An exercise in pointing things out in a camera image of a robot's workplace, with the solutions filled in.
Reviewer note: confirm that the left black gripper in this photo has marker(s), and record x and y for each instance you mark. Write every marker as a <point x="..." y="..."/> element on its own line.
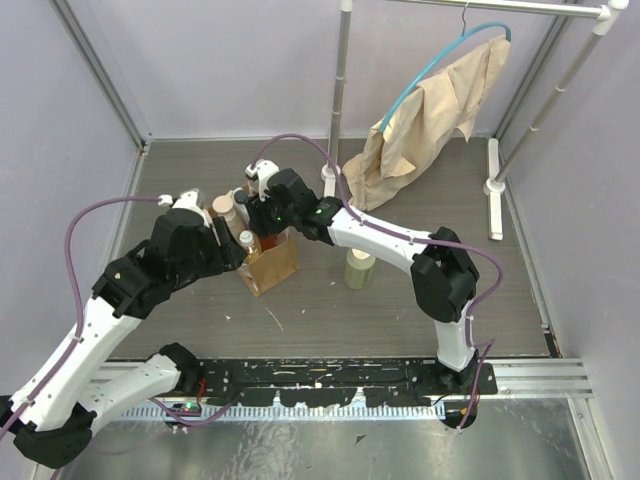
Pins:
<point x="220" y="242"/>

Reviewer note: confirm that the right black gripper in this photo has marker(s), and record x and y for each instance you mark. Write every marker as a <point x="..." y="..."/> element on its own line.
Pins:
<point x="257" y="220"/>

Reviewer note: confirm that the clear bottle white cap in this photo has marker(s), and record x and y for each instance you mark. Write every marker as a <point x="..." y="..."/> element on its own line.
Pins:
<point x="248" y="240"/>

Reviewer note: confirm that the orange bottle blue pump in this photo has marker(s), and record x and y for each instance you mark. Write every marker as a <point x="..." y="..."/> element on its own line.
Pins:
<point x="272" y="241"/>

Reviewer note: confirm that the watermelon print canvas bag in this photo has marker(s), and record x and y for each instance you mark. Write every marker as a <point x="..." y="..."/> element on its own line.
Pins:
<point x="272" y="267"/>

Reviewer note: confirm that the olive green lotion bottle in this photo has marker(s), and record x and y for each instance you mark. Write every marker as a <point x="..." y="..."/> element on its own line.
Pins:
<point x="359" y="268"/>

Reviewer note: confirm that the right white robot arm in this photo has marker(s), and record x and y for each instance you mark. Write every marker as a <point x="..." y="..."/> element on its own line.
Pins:
<point x="443" y="276"/>

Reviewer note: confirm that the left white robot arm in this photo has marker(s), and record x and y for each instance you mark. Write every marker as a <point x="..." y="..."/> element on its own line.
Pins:
<point x="57" y="413"/>

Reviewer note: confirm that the white bottle dark cap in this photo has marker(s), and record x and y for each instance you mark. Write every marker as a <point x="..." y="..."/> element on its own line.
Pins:
<point x="240" y="198"/>

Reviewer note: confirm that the beige bottle round cap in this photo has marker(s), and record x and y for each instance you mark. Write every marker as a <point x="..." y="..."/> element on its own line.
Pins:
<point x="225" y="208"/>

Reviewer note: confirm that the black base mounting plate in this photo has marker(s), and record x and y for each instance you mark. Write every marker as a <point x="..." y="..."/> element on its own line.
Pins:
<point x="326" y="382"/>

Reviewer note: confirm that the beige shirt on hanger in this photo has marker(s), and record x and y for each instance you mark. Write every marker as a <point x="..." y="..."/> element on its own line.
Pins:
<point x="444" y="103"/>

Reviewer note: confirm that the teal clothes hanger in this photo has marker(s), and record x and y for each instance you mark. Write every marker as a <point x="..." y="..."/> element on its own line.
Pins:
<point x="425" y="75"/>

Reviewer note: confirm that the metal clothes rack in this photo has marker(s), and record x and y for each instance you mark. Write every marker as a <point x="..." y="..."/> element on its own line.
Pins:
<point x="494" y="187"/>

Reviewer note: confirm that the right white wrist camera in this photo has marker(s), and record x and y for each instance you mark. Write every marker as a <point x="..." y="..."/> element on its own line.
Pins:
<point x="258" y="175"/>

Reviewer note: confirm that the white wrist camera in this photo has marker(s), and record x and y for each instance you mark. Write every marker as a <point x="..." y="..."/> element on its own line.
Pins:
<point x="258" y="175"/>
<point x="189" y="200"/>

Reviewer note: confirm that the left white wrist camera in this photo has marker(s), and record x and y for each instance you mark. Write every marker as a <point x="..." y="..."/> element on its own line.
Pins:
<point x="189" y="200"/>

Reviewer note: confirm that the aluminium frame post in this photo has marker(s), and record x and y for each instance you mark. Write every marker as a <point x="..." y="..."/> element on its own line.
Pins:
<point x="83" y="27"/>

